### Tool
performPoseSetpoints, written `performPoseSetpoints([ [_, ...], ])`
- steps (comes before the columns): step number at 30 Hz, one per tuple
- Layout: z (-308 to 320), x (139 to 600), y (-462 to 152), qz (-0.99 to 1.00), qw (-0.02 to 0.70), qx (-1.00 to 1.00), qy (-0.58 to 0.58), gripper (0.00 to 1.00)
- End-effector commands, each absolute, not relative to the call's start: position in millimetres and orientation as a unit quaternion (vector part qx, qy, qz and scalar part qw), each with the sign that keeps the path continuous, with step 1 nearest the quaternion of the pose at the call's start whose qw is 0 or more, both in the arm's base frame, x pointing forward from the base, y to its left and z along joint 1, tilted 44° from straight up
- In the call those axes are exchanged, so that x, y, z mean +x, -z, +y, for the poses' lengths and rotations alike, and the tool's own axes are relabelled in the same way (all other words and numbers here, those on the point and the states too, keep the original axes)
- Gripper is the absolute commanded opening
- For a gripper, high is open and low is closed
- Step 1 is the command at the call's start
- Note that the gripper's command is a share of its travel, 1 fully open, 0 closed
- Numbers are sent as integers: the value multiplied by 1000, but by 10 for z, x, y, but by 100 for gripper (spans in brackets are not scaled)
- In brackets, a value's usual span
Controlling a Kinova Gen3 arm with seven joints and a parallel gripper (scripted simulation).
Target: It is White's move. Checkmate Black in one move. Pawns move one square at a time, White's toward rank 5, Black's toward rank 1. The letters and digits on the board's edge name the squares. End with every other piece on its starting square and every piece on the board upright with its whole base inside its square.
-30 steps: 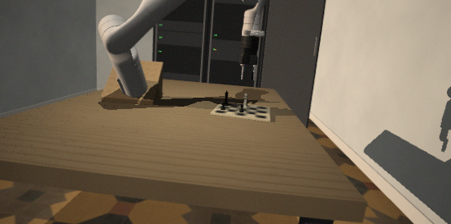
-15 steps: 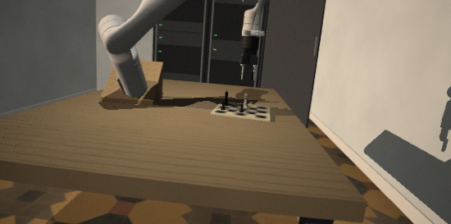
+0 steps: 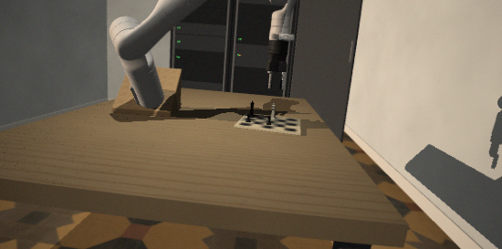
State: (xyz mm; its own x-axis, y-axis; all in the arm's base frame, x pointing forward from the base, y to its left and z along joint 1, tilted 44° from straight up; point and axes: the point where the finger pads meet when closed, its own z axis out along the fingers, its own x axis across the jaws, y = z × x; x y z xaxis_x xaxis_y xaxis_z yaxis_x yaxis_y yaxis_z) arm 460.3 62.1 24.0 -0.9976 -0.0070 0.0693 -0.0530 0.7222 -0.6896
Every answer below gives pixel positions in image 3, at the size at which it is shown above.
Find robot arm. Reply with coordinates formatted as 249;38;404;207
110;0;297;109

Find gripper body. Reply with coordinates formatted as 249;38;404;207
266;26;295;72

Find black chess king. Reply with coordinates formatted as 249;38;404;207
250;101;255;118

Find black and white chessboard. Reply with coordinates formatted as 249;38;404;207
234;113;300;135

